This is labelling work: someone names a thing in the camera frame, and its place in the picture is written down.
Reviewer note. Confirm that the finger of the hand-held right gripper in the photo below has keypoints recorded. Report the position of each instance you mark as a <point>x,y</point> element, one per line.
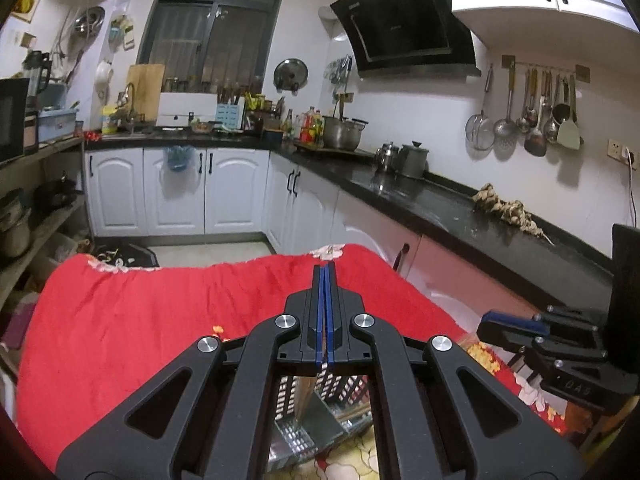
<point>515,321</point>
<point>505,338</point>

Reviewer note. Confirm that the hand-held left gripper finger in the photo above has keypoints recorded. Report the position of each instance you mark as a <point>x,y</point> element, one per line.
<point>320,320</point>
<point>330,320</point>

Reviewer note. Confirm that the wooden chopsticks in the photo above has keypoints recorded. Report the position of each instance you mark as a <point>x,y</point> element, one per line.
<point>303,400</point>
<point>352,414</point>

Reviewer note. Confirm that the green plastic utensil basket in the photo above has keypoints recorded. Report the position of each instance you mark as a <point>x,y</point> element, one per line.
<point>330,422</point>

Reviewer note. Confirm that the garlic braid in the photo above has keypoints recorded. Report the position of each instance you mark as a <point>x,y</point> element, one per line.
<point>505,208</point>

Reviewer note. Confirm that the black kitchen countertop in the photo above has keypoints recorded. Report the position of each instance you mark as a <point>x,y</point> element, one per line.
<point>450,210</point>

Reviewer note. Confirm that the white lower kitchen cabinets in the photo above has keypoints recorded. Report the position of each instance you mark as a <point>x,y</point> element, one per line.
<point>230,190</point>

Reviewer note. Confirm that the red floral tablecloth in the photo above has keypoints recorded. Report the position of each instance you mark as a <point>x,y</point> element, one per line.
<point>150,320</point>

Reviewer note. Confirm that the small steel kettle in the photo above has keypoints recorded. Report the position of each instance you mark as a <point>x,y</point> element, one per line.
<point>385,157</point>

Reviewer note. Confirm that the steel pot with lid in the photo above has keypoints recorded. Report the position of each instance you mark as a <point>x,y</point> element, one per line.
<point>413,162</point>

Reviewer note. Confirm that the black spatula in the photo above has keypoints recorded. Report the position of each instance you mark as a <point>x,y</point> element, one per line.
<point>536,142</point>

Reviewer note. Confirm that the light green spatula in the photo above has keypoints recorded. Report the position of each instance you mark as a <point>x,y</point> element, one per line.
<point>569,135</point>

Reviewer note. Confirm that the large steel stock pot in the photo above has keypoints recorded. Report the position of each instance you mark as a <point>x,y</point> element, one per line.
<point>342,134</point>

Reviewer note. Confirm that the condiment bottles group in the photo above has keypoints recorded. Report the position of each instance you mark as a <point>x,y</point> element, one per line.
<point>310,130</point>

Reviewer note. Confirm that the steel slotted spoon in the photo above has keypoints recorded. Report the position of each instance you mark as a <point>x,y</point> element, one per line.
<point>505,127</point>

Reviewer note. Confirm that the steel ladle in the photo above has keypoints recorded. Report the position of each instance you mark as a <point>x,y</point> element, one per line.
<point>523,120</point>

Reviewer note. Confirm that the dark floor mat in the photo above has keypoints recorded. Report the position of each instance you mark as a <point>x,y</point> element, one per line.
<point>127,255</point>

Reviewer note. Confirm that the blue plastic bag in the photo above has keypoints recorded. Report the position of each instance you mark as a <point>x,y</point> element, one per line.
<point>179,158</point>

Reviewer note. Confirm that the blue white knife block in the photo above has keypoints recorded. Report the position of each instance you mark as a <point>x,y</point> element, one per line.
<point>229,115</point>

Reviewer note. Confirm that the steel pot lid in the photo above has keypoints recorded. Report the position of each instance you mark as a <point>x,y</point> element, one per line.
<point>290,76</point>

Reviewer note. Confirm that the steel kitchen faucet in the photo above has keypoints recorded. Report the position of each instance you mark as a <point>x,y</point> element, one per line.
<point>131,105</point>

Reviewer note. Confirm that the yellow dish soap bottle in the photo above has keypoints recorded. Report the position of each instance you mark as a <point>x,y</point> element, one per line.
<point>108,122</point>

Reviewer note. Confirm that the wooden cutting board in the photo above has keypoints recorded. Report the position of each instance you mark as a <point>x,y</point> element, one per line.
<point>146,85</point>

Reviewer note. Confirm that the dark framed kitchen window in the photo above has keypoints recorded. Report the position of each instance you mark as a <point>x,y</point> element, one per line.
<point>215,35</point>

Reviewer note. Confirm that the black range hood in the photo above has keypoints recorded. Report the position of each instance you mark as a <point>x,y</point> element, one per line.
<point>400,20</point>

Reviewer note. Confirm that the wooden storage shelf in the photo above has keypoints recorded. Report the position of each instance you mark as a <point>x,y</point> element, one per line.
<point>55,147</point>

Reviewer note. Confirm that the light blue storage box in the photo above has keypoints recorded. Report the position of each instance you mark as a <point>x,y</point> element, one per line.
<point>56,120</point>

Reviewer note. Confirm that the black microwave oven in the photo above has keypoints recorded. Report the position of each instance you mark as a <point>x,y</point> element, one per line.
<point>11,120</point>

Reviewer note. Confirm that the black blender jug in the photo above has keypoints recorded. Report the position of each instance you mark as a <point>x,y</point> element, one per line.
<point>36,77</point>

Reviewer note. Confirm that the hanging steel bowl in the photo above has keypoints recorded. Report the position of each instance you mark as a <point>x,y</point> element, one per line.
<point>90,22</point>

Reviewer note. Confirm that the wall power outlet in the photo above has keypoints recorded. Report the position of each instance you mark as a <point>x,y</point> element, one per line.
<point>616,149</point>

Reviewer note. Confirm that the wall utensil rail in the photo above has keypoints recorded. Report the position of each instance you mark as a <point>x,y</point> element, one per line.
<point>545,67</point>

